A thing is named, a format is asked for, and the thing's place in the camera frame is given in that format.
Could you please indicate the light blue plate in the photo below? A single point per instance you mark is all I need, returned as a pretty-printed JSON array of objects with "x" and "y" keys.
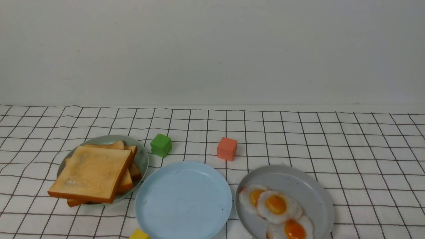
[{"x": 183, "y": 200}]

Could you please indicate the fried egg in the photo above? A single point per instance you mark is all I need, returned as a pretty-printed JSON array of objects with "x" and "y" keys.
[
  {"x": 249, "y": 195},
  {"x": 301, "y": 228},
  {"x": 276, "y": 207}
]

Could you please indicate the yellow cube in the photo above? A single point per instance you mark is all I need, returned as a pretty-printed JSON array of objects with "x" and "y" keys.
[{"x": 139, "y": 234}]

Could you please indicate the white grid tablecloth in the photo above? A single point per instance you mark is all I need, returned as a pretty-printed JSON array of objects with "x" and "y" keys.
[{"x": 371, "y": 163}]

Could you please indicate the pale green plate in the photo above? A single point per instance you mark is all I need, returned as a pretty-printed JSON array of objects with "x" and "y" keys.
[{"x": 141, "y": 159}]

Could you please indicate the green cube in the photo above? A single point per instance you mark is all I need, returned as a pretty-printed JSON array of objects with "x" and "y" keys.
[{"x": 161, "y": 145}]

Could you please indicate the salmon orange cube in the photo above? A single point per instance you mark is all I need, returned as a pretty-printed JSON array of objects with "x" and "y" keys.
[{"x": 227, "y": 148}]

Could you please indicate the grey plate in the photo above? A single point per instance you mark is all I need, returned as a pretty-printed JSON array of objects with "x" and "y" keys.
[{"x": 304, "y": 189}]

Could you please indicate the toast slice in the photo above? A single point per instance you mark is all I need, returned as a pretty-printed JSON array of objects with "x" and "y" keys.
[
  {"x": 133, "y": 170},
  {"x": 126, "y": 182},
  {"x": 75, "y": 202},
  {"x": 60, "y": 191}
]

